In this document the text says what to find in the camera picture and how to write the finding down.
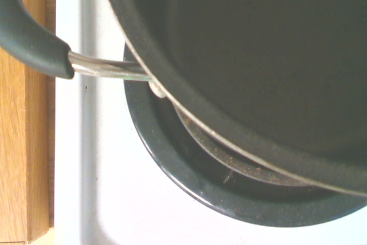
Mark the small burner coil element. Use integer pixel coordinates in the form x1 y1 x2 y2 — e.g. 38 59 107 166
171 103 316 188

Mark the black burner drip pan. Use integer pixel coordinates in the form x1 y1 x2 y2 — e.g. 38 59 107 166
123 41 367 228

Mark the white electric stove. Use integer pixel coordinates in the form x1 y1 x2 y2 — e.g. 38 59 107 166
54 0 367 245

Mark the large wooden cutting board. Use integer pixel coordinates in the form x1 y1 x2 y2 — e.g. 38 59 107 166
0 0 57 243

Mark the dark two-handled cooking pot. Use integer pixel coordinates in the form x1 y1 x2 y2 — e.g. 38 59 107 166
0 0 367 197

